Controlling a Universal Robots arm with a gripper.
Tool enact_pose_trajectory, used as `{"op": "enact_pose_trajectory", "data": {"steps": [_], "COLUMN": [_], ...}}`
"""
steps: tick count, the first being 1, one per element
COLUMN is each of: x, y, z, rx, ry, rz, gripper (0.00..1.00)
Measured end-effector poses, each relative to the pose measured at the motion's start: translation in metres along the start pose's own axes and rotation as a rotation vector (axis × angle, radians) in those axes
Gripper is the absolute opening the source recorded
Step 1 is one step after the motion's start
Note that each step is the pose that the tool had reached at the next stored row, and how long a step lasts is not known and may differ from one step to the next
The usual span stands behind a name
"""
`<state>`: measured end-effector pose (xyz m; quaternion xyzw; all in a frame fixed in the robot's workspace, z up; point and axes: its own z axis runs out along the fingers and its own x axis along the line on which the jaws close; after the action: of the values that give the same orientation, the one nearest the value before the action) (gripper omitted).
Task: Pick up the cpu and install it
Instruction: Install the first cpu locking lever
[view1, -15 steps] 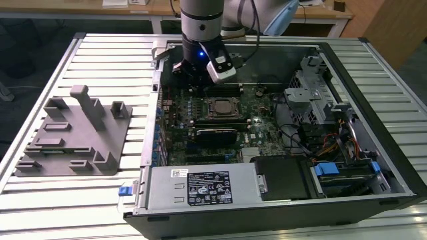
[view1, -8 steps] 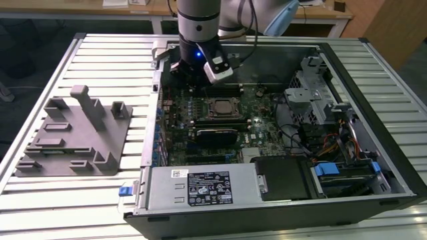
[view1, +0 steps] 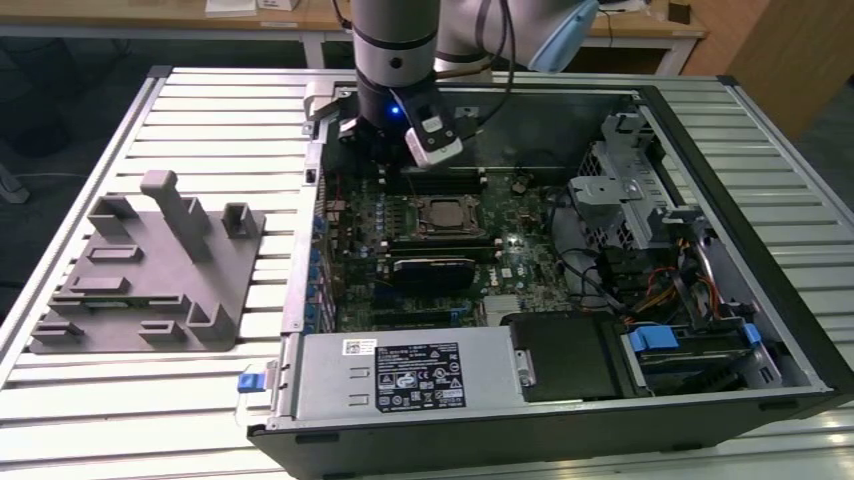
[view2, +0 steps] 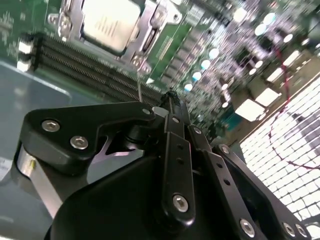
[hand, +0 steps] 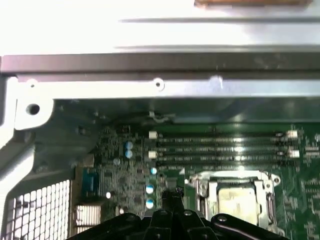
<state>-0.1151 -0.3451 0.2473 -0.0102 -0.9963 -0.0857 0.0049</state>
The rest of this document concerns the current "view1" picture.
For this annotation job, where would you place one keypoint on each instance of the CPU socket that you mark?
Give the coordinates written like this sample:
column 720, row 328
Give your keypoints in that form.
column 421, row 232

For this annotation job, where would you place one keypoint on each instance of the round coin battery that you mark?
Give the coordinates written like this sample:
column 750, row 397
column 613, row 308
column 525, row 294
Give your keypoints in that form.
column 519, row 188

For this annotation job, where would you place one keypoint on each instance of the silver power supply unit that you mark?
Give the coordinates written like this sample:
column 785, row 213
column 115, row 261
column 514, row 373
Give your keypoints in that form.
column 321, row 380

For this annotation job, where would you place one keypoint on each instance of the small white box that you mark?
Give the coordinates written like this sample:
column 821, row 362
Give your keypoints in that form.
column 277, row 4

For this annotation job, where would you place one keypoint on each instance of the wooden cabinet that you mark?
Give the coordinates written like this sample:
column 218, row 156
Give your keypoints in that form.
column 788, row 65

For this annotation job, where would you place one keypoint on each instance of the grey metal stand foot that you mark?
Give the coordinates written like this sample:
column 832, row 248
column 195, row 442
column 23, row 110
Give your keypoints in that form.
column 12, row 190

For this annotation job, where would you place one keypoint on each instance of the black RAM stick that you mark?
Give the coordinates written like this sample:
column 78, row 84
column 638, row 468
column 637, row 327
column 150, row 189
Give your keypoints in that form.
column 441, row 244
column 443, row 254

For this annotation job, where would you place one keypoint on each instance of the silver metal drive cage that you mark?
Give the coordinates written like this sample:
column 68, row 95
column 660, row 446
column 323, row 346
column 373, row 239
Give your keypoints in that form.
column 628, row 200

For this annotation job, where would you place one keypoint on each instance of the silver CPU chip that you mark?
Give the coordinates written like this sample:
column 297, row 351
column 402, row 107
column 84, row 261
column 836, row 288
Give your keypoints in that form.
column 449, row 214

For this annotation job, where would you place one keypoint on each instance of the small black desk object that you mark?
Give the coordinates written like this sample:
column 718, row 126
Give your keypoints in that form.
column 681, row 12

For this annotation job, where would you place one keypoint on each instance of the green motherboard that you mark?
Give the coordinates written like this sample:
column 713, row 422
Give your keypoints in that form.
column 534, row 280

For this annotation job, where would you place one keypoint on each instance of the grey parts rack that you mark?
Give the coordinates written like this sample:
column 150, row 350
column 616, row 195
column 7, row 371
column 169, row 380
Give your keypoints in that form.
column 167, row 280

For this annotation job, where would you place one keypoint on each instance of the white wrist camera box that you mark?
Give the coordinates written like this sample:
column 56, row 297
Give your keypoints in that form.
column 437, row 152

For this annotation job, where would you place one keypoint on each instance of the black open PC case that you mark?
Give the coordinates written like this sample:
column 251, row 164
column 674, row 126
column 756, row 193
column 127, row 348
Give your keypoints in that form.
column 467, row 450

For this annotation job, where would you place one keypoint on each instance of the small silver heatsink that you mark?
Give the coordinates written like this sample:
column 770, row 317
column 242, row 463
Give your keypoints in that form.
column 503, row 305

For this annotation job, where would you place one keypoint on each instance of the wooden desk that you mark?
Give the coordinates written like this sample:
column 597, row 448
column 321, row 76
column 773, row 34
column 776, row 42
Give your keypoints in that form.
column 167, row 22

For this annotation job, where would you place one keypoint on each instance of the black graphics card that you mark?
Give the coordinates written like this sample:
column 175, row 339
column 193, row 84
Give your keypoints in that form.
column 434, row 272

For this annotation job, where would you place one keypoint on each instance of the grey side wrist camera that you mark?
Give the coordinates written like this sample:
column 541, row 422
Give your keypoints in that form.
column 349, row 132

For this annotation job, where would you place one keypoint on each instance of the blue case latch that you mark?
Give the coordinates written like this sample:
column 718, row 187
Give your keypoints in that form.
column 249, row 382

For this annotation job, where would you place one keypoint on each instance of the hard disk in blue carrier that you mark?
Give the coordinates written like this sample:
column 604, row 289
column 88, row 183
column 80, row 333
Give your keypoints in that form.
column 654, row 339

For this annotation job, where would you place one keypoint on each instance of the white cardboard box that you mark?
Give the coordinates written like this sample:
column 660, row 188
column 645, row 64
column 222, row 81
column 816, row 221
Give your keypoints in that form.
column 230, row 7

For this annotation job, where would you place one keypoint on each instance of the white label sticker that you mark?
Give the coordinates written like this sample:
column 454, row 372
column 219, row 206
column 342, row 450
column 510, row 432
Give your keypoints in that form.
column 470, row 111

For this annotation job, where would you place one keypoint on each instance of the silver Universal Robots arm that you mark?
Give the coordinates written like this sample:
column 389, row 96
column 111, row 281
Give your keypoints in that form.
column 394, row 40

